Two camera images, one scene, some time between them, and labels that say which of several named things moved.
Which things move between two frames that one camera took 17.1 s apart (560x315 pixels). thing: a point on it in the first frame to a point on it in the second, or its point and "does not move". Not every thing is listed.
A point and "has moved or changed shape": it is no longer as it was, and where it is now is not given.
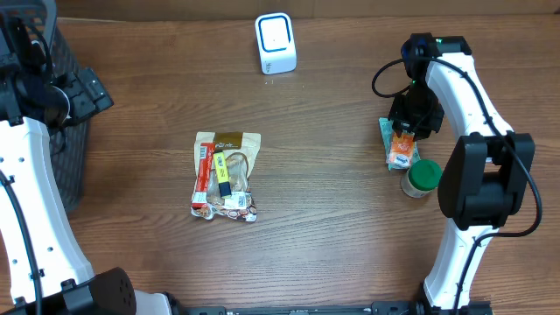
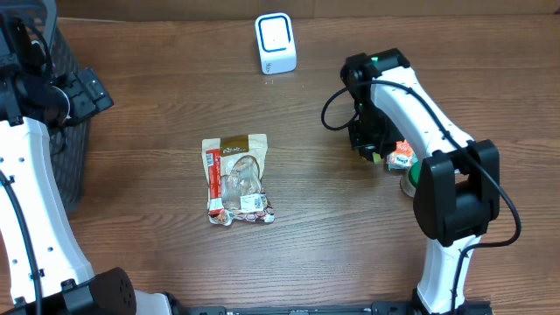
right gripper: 402,122 to 368,146
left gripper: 85,105 does not move
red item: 199,199 to 214,187
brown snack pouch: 223,161 has moved or changed shape
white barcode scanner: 276,44 does not move
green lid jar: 422,178 does not move
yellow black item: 225,188 to 377,158
